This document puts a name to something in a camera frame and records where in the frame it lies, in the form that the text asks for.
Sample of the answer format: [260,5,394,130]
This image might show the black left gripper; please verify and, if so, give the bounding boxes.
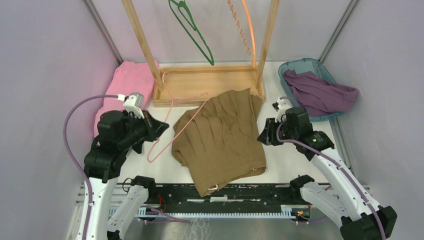
[118,108,170,149]

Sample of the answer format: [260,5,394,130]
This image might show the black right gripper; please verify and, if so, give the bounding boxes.
[256,117,298,146]

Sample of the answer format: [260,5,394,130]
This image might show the tan brown pleated skirt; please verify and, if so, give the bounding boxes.
[171,88,267,197]

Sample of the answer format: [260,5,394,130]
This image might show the orange wavy hanger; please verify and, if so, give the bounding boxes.
[226,0,258,68]

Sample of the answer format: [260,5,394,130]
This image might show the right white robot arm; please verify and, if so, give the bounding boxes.
[257,107,398,240]

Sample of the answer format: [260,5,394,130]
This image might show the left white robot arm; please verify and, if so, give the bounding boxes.
[77,110,169,240]

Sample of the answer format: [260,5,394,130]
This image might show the green hanger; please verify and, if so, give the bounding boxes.
[168,0,215,66]

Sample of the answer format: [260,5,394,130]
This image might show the wooden clothes rack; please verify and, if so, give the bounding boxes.
[122,0,280,108]

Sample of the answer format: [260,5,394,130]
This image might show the pink garment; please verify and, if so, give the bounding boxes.
[93,61,155,137]

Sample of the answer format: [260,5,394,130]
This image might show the purple garment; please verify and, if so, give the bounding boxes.
[282,70,359,117]

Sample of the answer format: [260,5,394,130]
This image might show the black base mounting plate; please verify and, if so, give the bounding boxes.
[146,183,309,215]

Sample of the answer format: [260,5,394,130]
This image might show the teal plastic bin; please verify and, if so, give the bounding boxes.
[277,57,358,122]

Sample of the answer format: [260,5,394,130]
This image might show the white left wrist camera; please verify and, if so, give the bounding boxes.
[117,92,145,119]

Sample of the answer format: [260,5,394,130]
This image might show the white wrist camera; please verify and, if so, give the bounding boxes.
[117,92,145,119]
[271,96,293,123]

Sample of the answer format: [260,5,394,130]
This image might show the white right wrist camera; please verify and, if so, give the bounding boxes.
[271,96,293,123]

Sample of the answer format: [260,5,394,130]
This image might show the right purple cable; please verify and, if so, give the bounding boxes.
[275,96,388,240]

